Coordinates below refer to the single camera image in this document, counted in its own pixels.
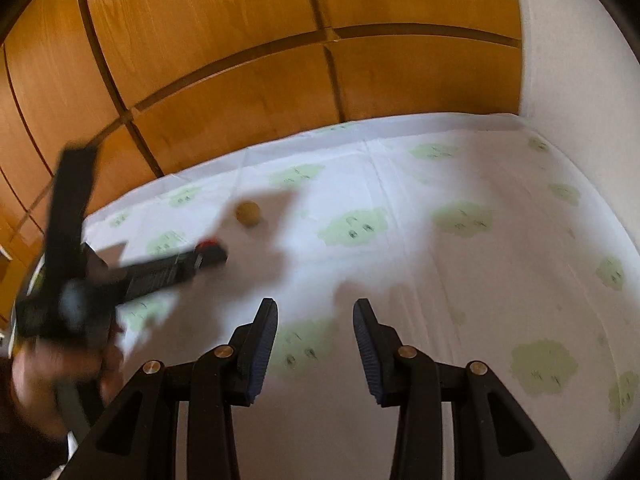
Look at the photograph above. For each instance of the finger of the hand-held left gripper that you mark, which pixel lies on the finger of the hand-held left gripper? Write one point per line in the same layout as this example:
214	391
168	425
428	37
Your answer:
72	210
165	272

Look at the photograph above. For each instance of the person's left hand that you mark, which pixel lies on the person's left hand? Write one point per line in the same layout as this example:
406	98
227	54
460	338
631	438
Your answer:
40	380

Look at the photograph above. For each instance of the white tablecloth green cloud print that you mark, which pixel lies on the white tablecloth green cloud print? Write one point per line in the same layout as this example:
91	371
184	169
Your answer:
450	285

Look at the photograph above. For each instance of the small round brown fruit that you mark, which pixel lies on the small round brown fruit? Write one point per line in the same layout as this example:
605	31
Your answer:
248	213

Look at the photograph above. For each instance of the red cherry tomato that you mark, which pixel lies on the red cherry tomato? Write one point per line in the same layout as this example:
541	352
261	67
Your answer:
210	245

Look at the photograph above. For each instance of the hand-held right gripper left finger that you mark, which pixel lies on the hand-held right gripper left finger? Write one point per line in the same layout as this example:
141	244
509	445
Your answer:
260	355

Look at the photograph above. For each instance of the wooden wardrobe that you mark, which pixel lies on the wooden wardrobe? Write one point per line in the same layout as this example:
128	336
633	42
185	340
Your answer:
225	60

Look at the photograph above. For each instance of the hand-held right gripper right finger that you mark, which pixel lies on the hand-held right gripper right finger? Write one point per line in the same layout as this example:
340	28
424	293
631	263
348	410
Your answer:
367	355

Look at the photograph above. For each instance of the person's left forearm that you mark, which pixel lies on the person's left forearm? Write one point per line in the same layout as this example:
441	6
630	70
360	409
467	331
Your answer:
25	460

